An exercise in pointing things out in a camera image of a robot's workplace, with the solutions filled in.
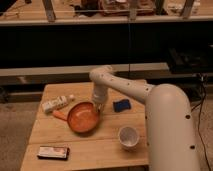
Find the orange ceramic bowl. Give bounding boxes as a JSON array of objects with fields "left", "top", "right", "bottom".
[{"left": 67, "top": 102, "right": 100, "bottom": 133}]

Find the white tube with cap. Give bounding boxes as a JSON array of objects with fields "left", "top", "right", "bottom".
[{"left": 42, "top": 94, "right": 75, "bottom": 113}]

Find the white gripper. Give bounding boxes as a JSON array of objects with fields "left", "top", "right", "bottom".
[{"left": 92, "top": 85, "right": 108, "bottom": 113}]

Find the white paper cup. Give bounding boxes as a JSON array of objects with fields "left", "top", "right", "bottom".
[{"left": 118, "top": 126, "right": 140, "bottom": 150}]

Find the orange carrot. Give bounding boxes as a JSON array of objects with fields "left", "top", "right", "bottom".
[{"left": 53, "top": 110, "right": 67, "bottom": 121}]

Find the blue sponge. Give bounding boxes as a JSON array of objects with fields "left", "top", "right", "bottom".
[{"left": 113, "top": 99, "right": 131, "bottom": 112}]

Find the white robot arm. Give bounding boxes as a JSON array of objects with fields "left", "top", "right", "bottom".
[{"left": 89, "top": 65, "right": 201, "bottom": 171}]

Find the black rectangular box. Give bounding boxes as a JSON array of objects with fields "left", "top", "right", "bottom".
[{"left": 37, "top": 146, "right": 70, "bottom": 160}]

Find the black cable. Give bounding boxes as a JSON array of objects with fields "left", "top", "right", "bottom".
[{"left": 190, "top": 73, "right": 212, "bottom": 171}]

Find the long wooden shelf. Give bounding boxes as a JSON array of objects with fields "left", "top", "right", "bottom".
[{"left": 0, "top": 62, "right": 169, "bottom": 77}]

